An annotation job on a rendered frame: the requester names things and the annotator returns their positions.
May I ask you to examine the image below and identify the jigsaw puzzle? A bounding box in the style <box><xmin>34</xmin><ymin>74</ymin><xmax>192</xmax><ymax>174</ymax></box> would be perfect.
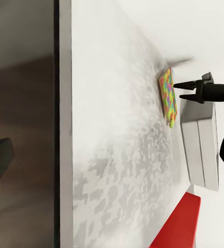
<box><xmin>159</xmin><ymin>67</ymin><xmax>177</xmax><ymax>128</ymax></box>

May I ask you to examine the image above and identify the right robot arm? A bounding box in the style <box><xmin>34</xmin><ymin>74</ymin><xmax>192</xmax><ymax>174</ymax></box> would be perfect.
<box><xmin>173</xmin><ymin>72</ymin><xmax>224</xmax><ymax>104</ymax></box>

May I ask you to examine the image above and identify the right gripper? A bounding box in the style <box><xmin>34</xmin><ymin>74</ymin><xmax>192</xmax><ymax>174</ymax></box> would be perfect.
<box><xmin>173</xmin><ymin>80</ymin><xmax>224</xmax><ymax>104</ymax></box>

